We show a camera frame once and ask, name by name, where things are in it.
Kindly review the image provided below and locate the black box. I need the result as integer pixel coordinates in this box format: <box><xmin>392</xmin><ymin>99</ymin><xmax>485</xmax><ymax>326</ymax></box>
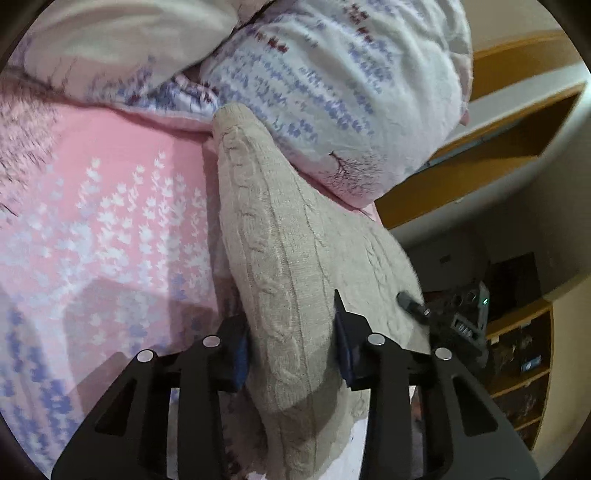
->
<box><xmin>485</xmin><ymin>251</ymin><xmax>541</xmax><ymax>324</ymax></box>

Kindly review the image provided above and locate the floral pillow with tree print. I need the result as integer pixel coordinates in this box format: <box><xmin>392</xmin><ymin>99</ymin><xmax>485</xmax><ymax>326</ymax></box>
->
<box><xmin>198</xmin><ymin>0</ymin><xmax>474</xmax><ymax>210</ymax></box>

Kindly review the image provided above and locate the wooden shelf unit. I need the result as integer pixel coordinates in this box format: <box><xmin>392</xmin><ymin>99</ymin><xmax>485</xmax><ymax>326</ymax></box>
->
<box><xmin>480</xmin><ymin>300</ymin><xmax>555</xmax><ymax>453</ymax></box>

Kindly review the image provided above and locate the pink floral bed sheet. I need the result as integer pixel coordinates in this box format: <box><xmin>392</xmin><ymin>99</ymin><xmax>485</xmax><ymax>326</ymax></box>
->
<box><xmin>0</xmin><ymin>69</ymin><xmax>384</xmax><ymax>480</ymax></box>

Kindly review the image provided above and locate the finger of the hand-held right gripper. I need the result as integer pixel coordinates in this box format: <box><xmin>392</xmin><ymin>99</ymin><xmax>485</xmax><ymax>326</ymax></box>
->
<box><xmin>398</xmin><ymin>291</ymin><xmax>432</xmax><ymax>324</ymax></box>

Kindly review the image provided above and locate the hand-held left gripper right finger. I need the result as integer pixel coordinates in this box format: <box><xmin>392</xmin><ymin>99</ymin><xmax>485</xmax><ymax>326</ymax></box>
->
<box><xmin>333</xmin><ymin>290</ymin><xmax>541</xmax><ymax>480</ymax></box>

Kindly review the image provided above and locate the wooden wall shelf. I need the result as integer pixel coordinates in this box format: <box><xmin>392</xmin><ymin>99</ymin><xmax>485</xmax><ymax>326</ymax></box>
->
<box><xmin>376</xmin><ymin>34</ymin><xmax>587</xmax><ymax>229</ymax></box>

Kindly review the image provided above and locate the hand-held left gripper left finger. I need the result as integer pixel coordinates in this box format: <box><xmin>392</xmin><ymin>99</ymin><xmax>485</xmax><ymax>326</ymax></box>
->
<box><xmin>51</xmin><ymin>316</ymin><xmax>252</xmax><ymax>480</ymax></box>

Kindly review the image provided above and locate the beige cable-knit sweater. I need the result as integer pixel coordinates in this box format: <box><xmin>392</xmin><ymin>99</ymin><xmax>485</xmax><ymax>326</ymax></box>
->
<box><xmin>205</xmin><ymin>102</ymin><xmax>432</xmax><ymax>480</ymax></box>

